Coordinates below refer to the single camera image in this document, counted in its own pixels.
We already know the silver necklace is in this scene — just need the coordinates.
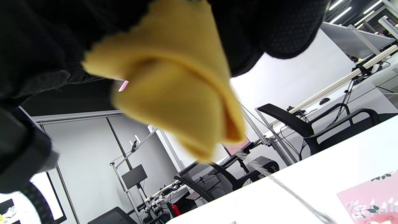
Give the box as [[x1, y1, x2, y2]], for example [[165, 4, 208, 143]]
[[236, 149, 338, 224]]

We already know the white metal stand frame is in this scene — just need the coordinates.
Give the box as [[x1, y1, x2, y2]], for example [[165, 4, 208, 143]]
[[109, 128, 162, 224]]

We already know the black braided cable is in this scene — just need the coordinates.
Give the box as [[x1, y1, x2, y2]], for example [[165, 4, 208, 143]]
[[21, 183, 55, 224]]

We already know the black monitor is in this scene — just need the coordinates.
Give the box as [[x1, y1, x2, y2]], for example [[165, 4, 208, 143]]
[[121, 164, 148, 189]]

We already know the white lit screen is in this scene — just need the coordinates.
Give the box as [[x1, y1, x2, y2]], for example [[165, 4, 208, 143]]
[[30, 171, 67, 224]]

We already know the pink screen laptop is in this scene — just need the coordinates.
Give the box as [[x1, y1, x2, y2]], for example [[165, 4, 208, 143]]
[[222, 138, 254, 157]]

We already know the grey partition panel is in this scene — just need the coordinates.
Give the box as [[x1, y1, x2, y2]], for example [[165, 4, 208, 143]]
[[320, 22, 397, 59]]

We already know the yellow cloth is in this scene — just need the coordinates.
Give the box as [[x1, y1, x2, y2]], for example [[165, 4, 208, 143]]
[[81, 0, 248, 164]]

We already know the pink floral box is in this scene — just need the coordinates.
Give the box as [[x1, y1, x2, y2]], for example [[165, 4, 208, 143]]
[[337, 170, 398, 224]]

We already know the black computer tower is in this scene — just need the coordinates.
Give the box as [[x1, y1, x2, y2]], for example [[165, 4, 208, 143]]
[[249, 156, 280, 179]]

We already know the person's right hand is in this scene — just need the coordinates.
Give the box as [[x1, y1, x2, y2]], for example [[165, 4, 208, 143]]
[[0, 0, 331, 108]]

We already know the black mesh office chair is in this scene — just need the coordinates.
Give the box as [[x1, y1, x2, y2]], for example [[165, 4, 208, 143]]
[[257, 103, 398, 156], [174, 156, 280, 203]]

